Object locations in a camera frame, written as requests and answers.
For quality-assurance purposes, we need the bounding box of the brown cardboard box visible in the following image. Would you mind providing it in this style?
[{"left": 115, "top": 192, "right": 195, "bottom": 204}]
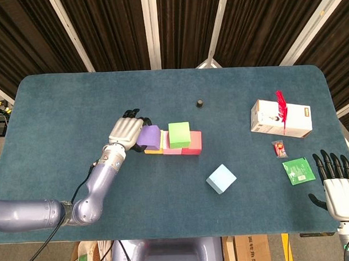
[{"left": 234, "top": 234, "right": 272, "bottom": 261}]

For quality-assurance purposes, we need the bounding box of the dark brown curtain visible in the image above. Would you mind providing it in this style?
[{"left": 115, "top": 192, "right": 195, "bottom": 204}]
[{"left": 0, "top": 0, "right": 349, "bottom": 149}]

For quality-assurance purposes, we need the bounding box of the blue-grey robot torso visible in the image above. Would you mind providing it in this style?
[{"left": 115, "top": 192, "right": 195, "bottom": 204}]
[{"left": 109, "top": 236, "right": 224, "bottom": 261}]

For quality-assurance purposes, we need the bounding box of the white frame post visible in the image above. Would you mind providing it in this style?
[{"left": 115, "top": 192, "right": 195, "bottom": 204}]
[
  {"left": 48, "top": 0, "right": 96, "bottom": 74},
  {"left": 193, "top": 0, "right": 233, "bottom": 70},
  {"left": 140, "top": 0, "right": 162, "bottom": 71},
  {"left": 277, "top": 0, "right": 344, "bottom": 67}
]

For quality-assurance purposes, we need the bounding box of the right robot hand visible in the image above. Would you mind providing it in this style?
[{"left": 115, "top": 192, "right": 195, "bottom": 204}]
[{"left": 307, "top": 148, "right": 349, "bottom": 224}]

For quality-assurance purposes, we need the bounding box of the printed paper bag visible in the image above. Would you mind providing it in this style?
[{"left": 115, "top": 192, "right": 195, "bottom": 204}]
[{"left": 64, "top": 240, "right": 113, "bottom": 261}]

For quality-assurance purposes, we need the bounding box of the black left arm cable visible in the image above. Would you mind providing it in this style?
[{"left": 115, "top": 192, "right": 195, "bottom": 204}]
[{"left": 16, "top": 161, "right": 101, "bottom": 261}]

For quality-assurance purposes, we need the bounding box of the yellow strip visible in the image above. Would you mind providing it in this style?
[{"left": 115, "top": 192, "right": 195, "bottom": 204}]
[{"left": 280, "top": 232, "right": 293, "bottom": 261}]

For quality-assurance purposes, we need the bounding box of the wooden plank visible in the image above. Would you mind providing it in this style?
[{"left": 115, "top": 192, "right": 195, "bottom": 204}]
[{"left": 222, "top": 236, "right": 236, "bottom": 261}]

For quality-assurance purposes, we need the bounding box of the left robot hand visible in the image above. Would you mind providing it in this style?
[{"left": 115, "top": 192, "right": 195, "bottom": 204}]
[{"left": 107, "top": 108, "right": 153, "bottom": 155}]

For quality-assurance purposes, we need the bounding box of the pink foam cube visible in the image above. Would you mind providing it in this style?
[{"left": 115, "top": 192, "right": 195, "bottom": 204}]
[{"left": 162, "top": 130, "right": 184, "bottom": 156}]

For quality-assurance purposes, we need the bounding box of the yellow foam cube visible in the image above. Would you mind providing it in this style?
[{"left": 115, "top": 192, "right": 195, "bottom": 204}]
[{"left": 143, "top": 130, "right": 165, "bottom": 155}]

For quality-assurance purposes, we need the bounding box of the red foam cube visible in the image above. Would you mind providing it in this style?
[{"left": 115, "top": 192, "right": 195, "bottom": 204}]
[{"left": 181, "top": 130, "right": 203, "bottom": 157}]

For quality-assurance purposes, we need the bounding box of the white printed cardboard box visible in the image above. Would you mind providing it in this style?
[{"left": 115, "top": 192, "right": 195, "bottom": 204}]
[{"left": 249, "top": 97, "right": 313, "bottom": 141}]

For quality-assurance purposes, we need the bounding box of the black torso cable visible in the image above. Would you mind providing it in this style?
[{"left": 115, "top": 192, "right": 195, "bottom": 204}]
[{"left": 117, "top": 239, "right": 134, "bottom": 261}]

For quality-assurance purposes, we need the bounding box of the small red packet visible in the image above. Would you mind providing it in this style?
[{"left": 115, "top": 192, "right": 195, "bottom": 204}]
[{"left": 271, "top": 140, "right": 289, "bottom": 159}]

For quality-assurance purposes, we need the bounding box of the purple foam cube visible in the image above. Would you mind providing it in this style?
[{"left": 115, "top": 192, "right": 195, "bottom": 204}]
[{"left": 135, "top": 124, "right": 162, "bottom": 152}]

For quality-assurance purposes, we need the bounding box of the yellow and black cable bundle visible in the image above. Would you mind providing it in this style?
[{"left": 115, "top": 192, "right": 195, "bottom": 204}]
[{"left": 0, "top": 98, "right": 13, "bottom": 118}]

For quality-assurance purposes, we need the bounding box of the teal felt table cover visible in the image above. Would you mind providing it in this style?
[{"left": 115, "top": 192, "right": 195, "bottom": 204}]
[{"left": 0, "top": 62, "right": 349, "bottom": 245}]

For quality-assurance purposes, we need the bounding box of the green packet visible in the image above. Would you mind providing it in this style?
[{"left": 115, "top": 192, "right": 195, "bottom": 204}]
[{"left": 281, "top": 156, "right": 317, "bottom": 187}]

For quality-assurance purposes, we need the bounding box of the light blue foam cube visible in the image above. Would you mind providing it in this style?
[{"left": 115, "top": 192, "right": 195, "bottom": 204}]
[{"left": 205, "top": 163, "right": 238, "bottom": 196}]

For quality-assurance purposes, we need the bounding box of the green foam cube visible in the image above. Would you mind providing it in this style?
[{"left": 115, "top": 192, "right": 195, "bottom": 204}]
[{"left": 167, "top": 121, "right": 192, "bottom": 149}]

